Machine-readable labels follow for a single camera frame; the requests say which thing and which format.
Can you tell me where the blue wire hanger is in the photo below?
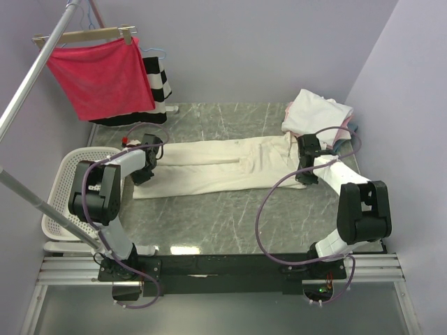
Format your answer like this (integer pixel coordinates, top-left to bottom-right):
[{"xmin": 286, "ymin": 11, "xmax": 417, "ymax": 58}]
[{"xmin": 139, "ymin": 47, "xmax": 167, "ymax": 60}]

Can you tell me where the folded white t shirt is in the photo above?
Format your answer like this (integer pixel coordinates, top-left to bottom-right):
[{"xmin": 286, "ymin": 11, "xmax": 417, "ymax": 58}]
[{"xmin": 281, "ymin": 89, "xmax": 353, "ymax": 136}]

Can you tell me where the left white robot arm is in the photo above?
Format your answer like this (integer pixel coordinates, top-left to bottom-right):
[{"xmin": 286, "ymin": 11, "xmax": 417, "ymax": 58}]
[{"xmin": 68, "ymin": 134, "xmax": 163, "ymax": 281}]

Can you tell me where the folded blue t shirt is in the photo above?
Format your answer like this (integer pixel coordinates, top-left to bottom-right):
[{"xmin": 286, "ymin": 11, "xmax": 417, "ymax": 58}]
[{"xmin": 332, "ymin": 121, "xmax": 358, "ymax": 153}]

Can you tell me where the white plastic laundry basket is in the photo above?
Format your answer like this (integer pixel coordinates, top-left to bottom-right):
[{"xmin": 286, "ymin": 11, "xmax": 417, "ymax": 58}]
[{"xmin": 41, "ymin": 147, "xmax": 119, "ymax": 241}]

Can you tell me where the silver clothes rack pole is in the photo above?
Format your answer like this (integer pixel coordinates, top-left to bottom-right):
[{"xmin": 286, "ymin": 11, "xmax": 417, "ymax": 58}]
[{"xmin": 1, "ymin": 1, "xmax": 81, "ymax": 140}]

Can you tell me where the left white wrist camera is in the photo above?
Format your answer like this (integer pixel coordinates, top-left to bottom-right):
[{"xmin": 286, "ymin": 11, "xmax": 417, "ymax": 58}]
[{"xmin": 122, "ymin": 137, "xmax": 141, "ymax": 149}]

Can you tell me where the black white striped cloth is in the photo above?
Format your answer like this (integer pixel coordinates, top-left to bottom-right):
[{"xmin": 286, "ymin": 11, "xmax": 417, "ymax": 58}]
[{"xmin": 91, "ymin": 57, "xmax": 172, "ymax": 127}]

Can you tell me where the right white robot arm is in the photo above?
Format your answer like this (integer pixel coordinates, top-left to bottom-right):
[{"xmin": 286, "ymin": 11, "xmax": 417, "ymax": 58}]
[{"xmin": 295, "ymin": 134, "xmax": 392, "ymax": 278}]

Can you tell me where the cream white t shirt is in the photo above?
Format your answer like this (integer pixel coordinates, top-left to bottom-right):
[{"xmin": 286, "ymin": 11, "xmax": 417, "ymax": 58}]
[{"xmin": 133, "ymin": 133, "xmax": 298, "ymax": 200}]

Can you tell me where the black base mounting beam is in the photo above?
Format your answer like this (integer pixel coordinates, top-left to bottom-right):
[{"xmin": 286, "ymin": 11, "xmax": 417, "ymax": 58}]
[{"xmin": 98, "ymin": 253, "xmax": 347, "ymax": 301}]

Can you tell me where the wooden clip hanger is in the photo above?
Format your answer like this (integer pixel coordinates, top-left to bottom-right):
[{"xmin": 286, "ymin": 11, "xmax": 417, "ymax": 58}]
[{"xmin": 31, "ymin": 23, "xmax": 138, "ymax": 48}]

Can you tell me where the red hanging towel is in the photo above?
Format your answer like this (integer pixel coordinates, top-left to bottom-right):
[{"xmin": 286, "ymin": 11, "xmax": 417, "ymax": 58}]
[{"xmin": 47, "ymin": 38, "xmax": 155, "ymax": 121}]

